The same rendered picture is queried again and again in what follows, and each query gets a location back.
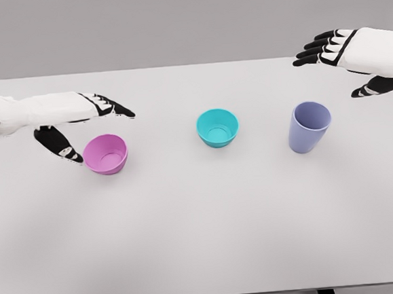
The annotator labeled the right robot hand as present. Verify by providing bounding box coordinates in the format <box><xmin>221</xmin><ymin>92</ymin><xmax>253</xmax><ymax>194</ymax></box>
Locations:
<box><xmin>290</xmin><ymin>24</ymin><xmax>393</xmax><ymax>103</ymax></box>

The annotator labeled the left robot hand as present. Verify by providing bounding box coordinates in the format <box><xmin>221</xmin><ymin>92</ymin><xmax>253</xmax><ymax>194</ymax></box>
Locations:
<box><xmin>29</xmin><ymin>87</ymin><xmax>140</xmax><ymax>168</ymax></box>

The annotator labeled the pink bowl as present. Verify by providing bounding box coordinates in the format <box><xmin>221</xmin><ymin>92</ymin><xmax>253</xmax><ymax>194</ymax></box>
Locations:
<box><xmin>81</xmin><ymin>132</ymin><xmax>131</xmax><ymax>178</ymax></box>

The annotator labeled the lavender cup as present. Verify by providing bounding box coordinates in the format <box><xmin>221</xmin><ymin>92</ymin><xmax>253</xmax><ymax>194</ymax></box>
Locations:
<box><xmin>285</xmin><ymin>99</ymin><xmax>335</xmax><ymax>155</ymax></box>

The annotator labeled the teal bowl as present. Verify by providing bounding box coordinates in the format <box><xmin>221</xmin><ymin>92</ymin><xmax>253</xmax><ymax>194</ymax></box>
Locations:
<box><xmin>194</xmin><ymin>106</ymin><xmax>242</xmax><ymax>151</ymax></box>

